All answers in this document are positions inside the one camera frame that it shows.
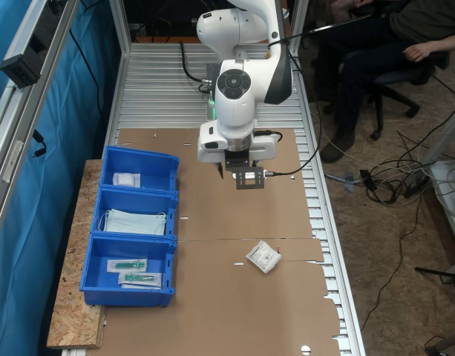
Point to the white cup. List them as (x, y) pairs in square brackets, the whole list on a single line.
[(285, 13)]

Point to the black box on beam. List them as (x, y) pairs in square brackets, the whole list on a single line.
[(21, 72)]

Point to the blue bin with masks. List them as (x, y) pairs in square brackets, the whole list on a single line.
[(134, 200)]

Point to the black office chair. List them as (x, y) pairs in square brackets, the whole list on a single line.
[(398, 79)]

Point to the aluminium profile beam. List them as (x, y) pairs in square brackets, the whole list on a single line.
[(12, 122)]

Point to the aluminium frame post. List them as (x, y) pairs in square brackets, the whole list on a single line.
[(297, 22), (119, 22)]

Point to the gauze pad in clear bag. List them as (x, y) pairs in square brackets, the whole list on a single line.
[(126, 180)]

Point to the black power strip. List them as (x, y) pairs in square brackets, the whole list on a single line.
[(416, 184)]

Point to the black power adapter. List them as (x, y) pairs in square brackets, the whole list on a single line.
[(367, 180)]

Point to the blue bin with gauze packets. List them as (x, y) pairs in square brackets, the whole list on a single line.
[(145, 163)]

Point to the green syringe in clear packet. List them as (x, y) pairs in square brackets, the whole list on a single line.
[(140, 279), (127, 265)]

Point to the blue bin with syringe packets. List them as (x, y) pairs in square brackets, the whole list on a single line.
[(130, 296)]

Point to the white printed sterile packet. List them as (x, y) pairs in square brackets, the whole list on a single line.
[(263, 257)]

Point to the OSB wood board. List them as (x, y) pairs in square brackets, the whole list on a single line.
[(76, 259)]

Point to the stack of light blue masks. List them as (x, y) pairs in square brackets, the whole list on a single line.
[(134, 222)]

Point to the person's hand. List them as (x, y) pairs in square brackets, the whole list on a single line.
[(420, 52)]

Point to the brown cardboard table cover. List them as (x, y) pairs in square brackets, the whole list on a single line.
[(219, 308)]

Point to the black gripper camera bracket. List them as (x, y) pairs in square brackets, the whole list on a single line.
[(250, 178)]

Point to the person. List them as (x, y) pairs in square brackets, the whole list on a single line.
[(360, 48)]

